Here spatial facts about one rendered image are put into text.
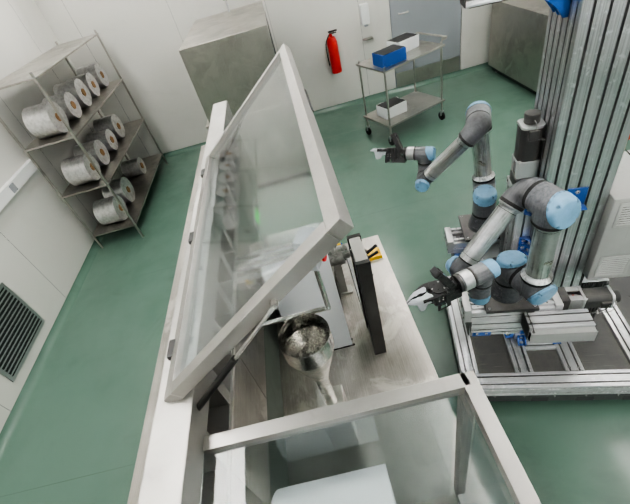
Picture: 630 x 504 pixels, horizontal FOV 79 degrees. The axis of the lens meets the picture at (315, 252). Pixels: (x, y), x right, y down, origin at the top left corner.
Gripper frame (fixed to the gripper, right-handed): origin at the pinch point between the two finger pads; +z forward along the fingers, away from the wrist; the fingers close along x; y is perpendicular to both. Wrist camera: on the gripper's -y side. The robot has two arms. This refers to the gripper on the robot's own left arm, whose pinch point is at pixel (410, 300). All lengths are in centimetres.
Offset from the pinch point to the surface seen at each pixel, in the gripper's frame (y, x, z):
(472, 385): -29, -55, 14
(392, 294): 29.0, 36.8, -7.6
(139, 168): 30, 455, 150
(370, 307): 1.6, 6.9, 12.8
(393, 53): -20, 320, -169
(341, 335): 22.6, 20.3, 24.5
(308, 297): -5.3, 18.2, 32.0
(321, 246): -66, -47, 32
